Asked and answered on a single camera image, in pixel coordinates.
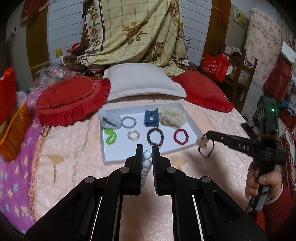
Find brown bead bracelet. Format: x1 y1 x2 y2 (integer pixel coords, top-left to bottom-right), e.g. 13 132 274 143
147 128 165 147

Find wall poster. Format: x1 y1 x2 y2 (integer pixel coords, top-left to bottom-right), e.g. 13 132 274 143
233 6 249 29

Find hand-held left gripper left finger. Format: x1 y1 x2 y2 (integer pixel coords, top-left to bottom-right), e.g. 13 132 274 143
24 144 145 241

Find wooden shelf rack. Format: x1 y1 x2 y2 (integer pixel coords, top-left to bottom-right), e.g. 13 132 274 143
222 49 258 112

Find silver spiral hair tie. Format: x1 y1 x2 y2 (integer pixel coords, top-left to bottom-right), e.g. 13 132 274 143
121 116 137 128

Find wooden door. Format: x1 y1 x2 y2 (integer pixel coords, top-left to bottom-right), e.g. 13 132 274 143
25 5 50 80
205 0 232 61

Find green bead bracelet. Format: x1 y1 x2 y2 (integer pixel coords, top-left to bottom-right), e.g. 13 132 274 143
104 128 118 145

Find person's torso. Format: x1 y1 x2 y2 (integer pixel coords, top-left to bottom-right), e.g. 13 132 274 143
277 117 296 186

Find red hanging cloth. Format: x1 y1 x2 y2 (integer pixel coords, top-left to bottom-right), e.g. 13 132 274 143
20 0 50 22

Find purple flower print blanket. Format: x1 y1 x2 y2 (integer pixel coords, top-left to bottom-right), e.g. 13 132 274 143
0 89 50 234

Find large red paper bag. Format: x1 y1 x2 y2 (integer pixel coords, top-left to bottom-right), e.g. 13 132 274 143
264 50 293 102

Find clear plastic bags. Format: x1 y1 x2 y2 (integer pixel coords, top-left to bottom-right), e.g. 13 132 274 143
35 58 77 87

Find white bead bracelet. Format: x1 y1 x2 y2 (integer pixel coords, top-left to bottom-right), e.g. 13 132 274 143
141 149 153 189

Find pink quilted bedspread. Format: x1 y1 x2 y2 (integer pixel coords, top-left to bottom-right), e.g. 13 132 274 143
29 93 257 241

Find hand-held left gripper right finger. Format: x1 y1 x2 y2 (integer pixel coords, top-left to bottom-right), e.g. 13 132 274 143
151 146 269 241

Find round red ruffled cushion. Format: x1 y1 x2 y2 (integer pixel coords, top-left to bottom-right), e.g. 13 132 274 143
36 77 111 127

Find cream fluffy scrunchie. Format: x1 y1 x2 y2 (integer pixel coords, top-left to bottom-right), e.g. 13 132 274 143
158 106 186 127

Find red bead bracelet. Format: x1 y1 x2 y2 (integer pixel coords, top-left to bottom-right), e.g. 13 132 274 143
173 128 188 145

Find white pillow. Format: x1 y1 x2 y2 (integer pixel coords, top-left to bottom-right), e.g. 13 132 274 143
103 63 187 101

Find cream floral checked blanket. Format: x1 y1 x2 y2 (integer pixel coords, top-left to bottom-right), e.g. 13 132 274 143
61 0 192 72

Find brown round container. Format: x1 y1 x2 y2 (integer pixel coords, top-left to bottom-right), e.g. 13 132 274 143
85 65 103 77

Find white shallow box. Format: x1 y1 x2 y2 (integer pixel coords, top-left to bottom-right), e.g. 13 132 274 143
98 103 204 163

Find clover pendant cord necklace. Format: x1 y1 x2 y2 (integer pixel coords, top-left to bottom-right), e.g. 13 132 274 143
197 134 216 159

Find grey fluffy hair clip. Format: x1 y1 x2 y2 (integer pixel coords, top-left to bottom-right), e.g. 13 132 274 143
99 111 122 129

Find person's right hand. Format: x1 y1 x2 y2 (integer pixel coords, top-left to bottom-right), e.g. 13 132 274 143
245 162 284 205

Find person's right forearm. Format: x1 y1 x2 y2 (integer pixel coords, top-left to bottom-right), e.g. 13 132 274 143
261 183 296 241

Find gold spiral hair tie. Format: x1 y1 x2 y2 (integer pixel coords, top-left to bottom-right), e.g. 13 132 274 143
127 129 141 141

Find blue hair claw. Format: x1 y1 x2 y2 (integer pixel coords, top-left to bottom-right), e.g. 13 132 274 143
144 108 160 127

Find floral quilted mattress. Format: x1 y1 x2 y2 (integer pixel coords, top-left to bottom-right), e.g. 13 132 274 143
244 8 284 93

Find orange plastic basket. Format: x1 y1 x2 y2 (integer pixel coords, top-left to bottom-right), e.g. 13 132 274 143
0 97 31 161

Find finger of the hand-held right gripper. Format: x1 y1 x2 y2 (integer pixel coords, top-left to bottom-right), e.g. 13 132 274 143
206 130 253 153

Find red shopping bag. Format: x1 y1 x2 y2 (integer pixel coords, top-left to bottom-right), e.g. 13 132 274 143
201 52 230 82

